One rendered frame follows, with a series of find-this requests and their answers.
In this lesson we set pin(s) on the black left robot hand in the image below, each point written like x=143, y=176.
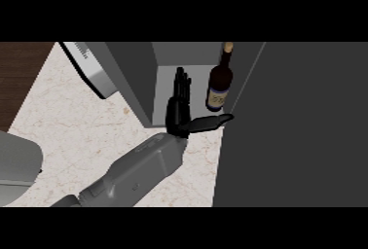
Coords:
x=178, y=113

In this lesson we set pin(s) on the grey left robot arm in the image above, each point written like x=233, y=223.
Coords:
x=140, y=171

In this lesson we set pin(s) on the grey open cabinet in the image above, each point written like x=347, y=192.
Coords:
x=144, y=78

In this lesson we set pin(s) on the dark wine bottle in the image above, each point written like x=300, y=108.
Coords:
x=220, y=81

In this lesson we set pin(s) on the dark grey cabinet door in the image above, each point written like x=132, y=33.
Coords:
x=298, y=129

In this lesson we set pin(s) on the pale grey flat appliance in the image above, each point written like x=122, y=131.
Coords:
x=94, y=71

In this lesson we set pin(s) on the pale grey rounded appliance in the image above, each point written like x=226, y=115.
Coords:
x=17, y=168

